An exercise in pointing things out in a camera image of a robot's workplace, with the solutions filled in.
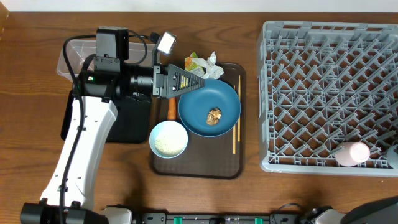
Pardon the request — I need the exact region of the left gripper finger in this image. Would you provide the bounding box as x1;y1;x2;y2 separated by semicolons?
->
167;64;205;84
167;83;205;99

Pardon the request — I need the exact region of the large blue plate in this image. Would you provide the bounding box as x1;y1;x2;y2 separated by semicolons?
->
178;79;241;137

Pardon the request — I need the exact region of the white tissue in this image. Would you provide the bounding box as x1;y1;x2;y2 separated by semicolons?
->
193;51;224;79

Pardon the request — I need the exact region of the light blue rice bowl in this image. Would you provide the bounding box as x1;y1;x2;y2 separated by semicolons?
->
149;121;188;159

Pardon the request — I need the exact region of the brown food scrap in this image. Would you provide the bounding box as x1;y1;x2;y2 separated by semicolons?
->
206;108;222;126

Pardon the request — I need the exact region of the pink cup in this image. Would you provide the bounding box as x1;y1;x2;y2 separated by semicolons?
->
335;142;370;167

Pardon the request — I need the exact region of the yellow green snack wrapper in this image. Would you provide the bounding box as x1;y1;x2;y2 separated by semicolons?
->
184;52;205;77

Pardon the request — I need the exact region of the blue cup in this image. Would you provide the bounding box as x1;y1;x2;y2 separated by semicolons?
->
386;144;398;169

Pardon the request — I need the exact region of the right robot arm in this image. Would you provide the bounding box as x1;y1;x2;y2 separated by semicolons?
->
295;196;397;224

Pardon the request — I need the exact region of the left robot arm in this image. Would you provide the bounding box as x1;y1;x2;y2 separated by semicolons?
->
20;27;205;223

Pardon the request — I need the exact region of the grey dishwasher rack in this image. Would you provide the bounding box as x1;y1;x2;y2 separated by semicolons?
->
257;21;397;177

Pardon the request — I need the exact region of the orange carrot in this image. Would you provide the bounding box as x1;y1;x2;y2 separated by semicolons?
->
167;98;177;121

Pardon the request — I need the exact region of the black plastic bin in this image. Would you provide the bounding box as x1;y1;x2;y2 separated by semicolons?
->
60;90;152;144

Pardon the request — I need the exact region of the left wooden chopstick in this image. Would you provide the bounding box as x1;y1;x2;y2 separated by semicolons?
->
232;85;237;154

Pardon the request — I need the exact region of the wooden chopstick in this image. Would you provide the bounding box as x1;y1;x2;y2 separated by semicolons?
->
232;85;237;154
237;75;241;142

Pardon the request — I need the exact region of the right wooden chopstick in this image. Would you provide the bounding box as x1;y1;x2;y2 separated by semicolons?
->
237;75;241;142

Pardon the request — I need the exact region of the dark brown serving tray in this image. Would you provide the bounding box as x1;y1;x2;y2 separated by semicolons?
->
150;63;246;179

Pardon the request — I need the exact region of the clear plastic bin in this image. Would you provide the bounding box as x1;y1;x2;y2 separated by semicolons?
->
57;38;155;80

